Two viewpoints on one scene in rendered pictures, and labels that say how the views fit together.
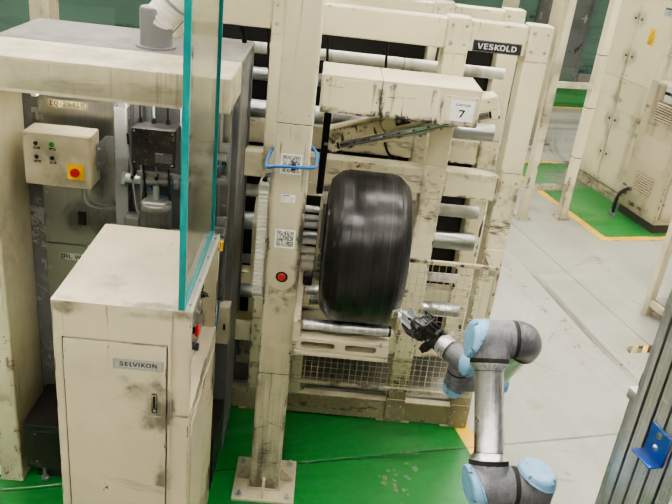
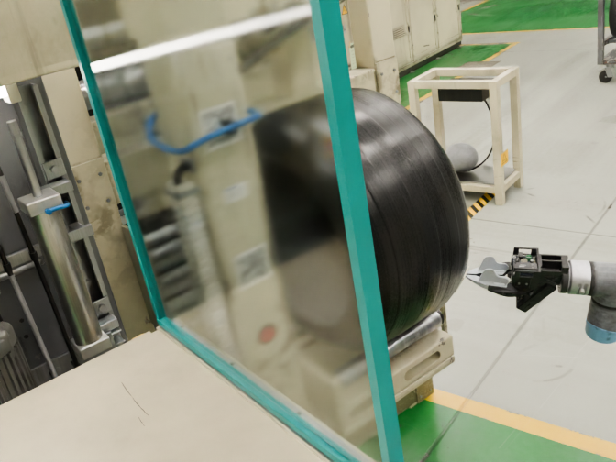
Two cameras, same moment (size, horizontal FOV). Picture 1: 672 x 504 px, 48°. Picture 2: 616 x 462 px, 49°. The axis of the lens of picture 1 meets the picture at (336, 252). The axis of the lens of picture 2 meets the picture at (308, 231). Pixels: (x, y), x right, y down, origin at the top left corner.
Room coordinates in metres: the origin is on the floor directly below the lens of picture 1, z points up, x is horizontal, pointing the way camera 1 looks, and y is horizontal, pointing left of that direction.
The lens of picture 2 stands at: (1.42, 0.71, 1.81)
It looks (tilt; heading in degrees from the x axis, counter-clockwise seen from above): 24 degrees down; 329
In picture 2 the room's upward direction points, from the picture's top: 10 degrees counter-clockwise
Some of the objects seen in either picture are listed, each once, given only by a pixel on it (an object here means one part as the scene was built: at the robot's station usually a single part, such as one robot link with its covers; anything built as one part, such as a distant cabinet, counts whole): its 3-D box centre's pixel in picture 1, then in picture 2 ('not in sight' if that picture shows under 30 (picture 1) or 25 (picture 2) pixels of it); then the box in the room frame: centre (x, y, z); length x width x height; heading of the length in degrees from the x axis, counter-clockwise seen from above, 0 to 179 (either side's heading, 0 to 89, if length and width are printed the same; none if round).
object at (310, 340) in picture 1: (342, 341); (388, 372); (2.47, -0.06, 0.83); 0.36 x 0.09 x 0.06; 92
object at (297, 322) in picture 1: (299, 304); not in sight; (2.60, 0.12, 0.90); 0.40 x 0.03 x 0.10; 2
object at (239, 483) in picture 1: (265, 477); not in sight; (2.57, 0.20, 0.02); 0.27 x 0.27 x 0.04; 2
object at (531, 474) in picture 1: (531, 485); not in sight; (1.72, -0.65, 0.88); 0.13 x 0.12 x 0.14; 98
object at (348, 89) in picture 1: (398, 94); not in sight; (2.91, -0.17, 1.71); 0.61 x 0.25 x 0.15; 92
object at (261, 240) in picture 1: (262, 239); not in sight; (2.54, 0.28, 1.19); 0.05 x 0.04 x 0.48; 2
